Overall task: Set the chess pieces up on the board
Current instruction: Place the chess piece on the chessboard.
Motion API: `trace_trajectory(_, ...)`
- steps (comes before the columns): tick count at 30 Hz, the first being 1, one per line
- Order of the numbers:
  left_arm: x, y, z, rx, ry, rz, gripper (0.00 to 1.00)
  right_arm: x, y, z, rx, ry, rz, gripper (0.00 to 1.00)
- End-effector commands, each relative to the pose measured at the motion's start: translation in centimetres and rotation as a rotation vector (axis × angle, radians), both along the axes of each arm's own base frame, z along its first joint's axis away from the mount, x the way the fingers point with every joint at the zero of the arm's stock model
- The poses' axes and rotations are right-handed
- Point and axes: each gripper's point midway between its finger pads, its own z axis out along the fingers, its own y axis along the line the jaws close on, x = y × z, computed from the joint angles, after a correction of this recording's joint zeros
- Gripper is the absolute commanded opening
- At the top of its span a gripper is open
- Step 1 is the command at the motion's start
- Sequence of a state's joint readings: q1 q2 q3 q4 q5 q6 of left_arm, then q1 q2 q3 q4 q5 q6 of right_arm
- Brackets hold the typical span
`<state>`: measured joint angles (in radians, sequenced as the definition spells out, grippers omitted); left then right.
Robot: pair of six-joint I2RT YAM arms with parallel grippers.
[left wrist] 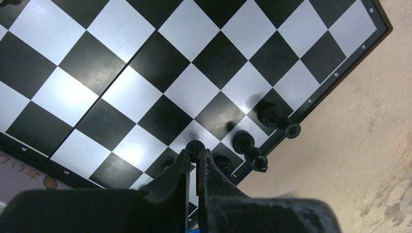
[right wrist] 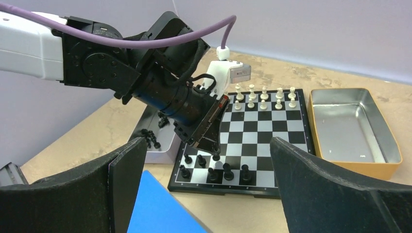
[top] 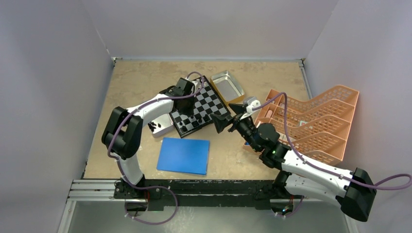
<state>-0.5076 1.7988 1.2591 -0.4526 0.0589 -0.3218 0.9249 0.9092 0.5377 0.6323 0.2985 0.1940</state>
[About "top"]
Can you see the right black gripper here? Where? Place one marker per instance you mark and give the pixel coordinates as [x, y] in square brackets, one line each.
[220, 122]

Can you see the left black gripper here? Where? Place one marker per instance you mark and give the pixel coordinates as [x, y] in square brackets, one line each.
[189, 112]

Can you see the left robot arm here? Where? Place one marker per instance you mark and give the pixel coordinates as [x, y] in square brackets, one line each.
[123, 132]

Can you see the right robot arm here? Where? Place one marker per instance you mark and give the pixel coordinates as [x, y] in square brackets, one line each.
[352, 191]

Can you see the pile of black chess pieces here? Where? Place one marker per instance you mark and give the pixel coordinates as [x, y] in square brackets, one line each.
[154, 126]

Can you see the black and silver chessboard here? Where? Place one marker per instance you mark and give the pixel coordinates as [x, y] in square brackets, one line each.
[207, 102]

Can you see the gold rectangular metal tin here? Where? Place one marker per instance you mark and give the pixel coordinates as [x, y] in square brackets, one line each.
[228, 88]

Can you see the pink eraser in organizer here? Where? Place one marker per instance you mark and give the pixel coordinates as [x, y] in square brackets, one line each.
[269, 113]

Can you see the blue folder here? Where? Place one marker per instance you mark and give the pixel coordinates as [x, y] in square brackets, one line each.
[184, 155]

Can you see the orange plastic tiered organizer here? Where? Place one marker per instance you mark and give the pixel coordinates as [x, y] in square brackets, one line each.
[318, 128]

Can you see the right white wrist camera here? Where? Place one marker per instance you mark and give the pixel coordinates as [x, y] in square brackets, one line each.
[251, 105]

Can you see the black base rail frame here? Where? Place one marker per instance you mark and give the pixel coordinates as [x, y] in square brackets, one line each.
[259, 194]

